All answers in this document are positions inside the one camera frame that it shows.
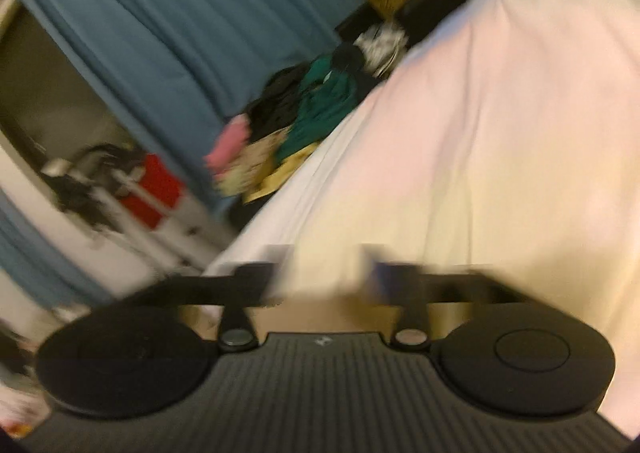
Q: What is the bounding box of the blue curtain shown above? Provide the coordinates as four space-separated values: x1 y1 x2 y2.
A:
0 190 113 311
10 0 401 220

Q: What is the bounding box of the black garment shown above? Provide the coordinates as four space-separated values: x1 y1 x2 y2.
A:
244 65 313 144

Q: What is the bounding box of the green garment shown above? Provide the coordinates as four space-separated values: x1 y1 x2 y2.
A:
276 55 372 162

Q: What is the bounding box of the yellow patterned cloth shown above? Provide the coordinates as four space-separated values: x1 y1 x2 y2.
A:
219 129 322 204

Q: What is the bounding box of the dark metal stand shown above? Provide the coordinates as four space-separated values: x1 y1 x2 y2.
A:
41 142 151 236

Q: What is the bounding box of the pink cloth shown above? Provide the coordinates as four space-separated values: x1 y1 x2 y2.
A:
204 114 252 180

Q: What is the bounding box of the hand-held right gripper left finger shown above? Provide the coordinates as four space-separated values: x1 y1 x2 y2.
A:
122 244 295 349

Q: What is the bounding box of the white bed sheet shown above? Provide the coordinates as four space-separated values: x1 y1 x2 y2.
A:
204 0 640 440

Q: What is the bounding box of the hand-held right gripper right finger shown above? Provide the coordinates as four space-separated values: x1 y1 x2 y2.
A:
359 244 527 347

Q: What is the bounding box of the black and white patterned cloth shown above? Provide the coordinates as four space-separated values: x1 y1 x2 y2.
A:
351 24 407 78

